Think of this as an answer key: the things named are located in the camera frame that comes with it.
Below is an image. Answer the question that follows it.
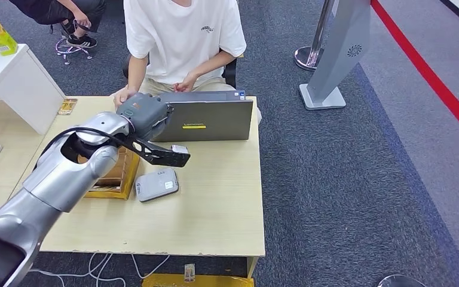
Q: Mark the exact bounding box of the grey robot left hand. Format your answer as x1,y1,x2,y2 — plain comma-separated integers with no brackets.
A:
115,92,174,142

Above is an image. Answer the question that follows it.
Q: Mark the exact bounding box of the person's left hand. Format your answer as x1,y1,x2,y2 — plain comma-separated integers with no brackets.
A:
173,73,199,93

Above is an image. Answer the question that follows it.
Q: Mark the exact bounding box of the person's right hand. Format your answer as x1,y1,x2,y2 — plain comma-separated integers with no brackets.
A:
113,87,137,110

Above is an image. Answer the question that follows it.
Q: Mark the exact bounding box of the brown patterned card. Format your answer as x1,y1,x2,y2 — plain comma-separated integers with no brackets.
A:
57,98,79,116

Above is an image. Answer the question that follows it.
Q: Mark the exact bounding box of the grey card reader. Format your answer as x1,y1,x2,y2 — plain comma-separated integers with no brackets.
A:
134,167,179,203

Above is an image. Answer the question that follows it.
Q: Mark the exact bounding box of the crouching person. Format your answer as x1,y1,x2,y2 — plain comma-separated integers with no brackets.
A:
8,0,107,49

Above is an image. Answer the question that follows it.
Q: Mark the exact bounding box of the grey laptop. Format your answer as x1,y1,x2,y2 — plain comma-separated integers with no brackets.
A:
150,90,254,142

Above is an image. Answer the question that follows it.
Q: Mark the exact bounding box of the chrome chair base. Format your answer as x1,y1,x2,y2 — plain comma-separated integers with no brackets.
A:
55,36,94,65

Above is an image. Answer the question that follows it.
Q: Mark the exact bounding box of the white cabinet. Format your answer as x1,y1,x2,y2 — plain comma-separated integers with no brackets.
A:
0,44,66,136

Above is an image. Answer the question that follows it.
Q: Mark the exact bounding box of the grey kiosk stand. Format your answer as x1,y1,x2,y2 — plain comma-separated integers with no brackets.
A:
299,0,372,111

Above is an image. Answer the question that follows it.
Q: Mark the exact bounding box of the round chrome base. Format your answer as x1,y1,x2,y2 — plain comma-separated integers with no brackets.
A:
378,274,426,287

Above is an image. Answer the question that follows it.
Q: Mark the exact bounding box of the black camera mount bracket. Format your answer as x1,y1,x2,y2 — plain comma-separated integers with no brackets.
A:
120,135,191,169

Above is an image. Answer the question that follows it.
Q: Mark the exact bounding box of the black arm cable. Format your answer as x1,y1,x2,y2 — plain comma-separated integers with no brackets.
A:
33,126,135,172

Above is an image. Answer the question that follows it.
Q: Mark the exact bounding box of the chrome stanchion post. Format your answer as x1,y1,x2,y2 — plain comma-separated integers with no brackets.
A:
293,0,336,72

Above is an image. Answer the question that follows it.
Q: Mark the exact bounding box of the white short cable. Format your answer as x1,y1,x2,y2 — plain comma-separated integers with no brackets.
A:
131,255,171,280

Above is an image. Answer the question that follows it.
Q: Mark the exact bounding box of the white looped cable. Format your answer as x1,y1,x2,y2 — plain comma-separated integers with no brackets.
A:
29,254,127,287

